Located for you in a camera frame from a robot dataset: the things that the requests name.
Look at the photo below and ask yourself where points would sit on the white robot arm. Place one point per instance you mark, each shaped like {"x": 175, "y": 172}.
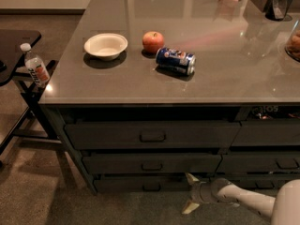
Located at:
{"x": 284, "y": 209}

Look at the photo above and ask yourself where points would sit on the white paper bowl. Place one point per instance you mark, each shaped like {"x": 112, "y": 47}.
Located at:
{"x": 106, "y": 46}

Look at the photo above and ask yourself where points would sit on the drawer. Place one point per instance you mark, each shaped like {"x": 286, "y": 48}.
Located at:
{"x": 151, "y": 134}
{"x": 262, "y": 181}
{"x": 268, "y": 132}
{"x": 145, "y": 183}
{"x": 151, "y": 163}
{"x": 259, "y": 162}

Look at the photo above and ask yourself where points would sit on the blue soda can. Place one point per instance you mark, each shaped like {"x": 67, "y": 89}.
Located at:
{"x": 176, "y": 61}

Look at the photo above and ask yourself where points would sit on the dark metal container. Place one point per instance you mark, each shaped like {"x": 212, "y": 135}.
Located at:
{"x": 277, "y": 10}

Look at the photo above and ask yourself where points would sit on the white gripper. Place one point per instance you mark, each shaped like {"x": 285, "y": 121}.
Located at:
{"x": 199, "y": 192}

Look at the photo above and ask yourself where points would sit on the clear plastic water bottle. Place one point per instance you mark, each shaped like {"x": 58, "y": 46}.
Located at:
{"x": 35, "y": 66}

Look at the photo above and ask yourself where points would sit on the glass jar with snacks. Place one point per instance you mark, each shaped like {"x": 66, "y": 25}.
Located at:
{"x": 292, "y": 46}

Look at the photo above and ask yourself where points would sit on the snack bags in drawer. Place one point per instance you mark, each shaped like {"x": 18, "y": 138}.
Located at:
{"x": 274, "y": 112}

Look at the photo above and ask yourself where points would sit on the red apple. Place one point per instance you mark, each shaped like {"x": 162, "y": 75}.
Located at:
{"x": 152, "y": 41}

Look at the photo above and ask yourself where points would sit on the dark side table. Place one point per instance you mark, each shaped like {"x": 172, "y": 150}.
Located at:
{"x": 11, "y": 58}

